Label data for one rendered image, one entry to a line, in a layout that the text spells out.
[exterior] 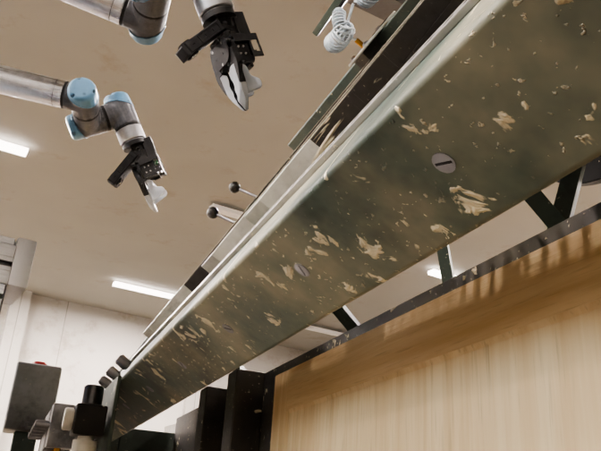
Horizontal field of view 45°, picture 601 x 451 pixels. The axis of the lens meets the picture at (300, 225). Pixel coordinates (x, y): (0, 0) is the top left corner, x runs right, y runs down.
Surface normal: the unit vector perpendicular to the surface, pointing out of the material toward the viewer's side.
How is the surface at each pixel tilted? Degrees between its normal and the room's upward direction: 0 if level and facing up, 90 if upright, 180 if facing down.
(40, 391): 90
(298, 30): 180
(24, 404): 90
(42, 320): 90
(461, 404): 90
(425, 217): 150
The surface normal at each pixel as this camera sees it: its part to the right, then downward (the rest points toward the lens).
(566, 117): -0.52, 0.69
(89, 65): -0.06, 0.92
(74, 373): 0.52, -0.31
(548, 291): -0.92, -0.20
